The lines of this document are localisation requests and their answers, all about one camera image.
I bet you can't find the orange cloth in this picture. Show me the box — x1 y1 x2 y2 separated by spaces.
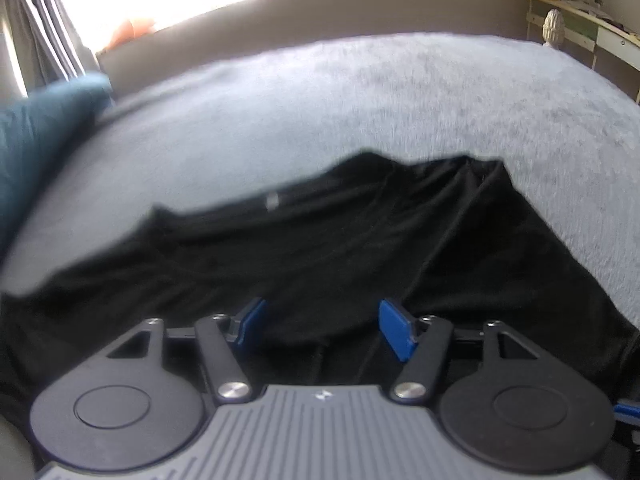
107 16 156 48

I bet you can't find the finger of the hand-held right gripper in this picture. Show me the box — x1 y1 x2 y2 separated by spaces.
612 399 640 426

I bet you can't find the grey curtain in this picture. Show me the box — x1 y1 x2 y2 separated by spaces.
0 0 101 98

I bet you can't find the blue duvet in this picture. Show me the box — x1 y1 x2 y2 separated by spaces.
0 72 113 261

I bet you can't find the white desk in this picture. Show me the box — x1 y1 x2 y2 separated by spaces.
520 0 640 106

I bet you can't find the black t-shirt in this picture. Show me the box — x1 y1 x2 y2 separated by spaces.
0 149 640 431

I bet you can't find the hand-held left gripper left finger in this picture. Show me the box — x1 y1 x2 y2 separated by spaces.
100 297 268 405

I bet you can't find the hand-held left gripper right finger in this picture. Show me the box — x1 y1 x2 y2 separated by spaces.
378 299 547 405

